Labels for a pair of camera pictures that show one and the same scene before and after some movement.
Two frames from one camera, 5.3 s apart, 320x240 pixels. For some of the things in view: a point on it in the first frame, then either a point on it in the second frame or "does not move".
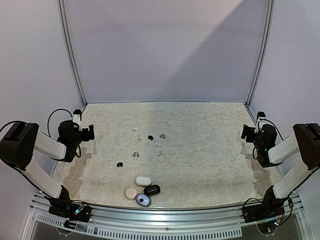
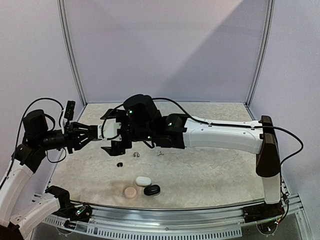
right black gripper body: x=247 y=132 → x=125 y=132
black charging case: x=151 y=190 does not move
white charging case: x=143 y=181 does not move
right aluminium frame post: x=263 y=52 does not move
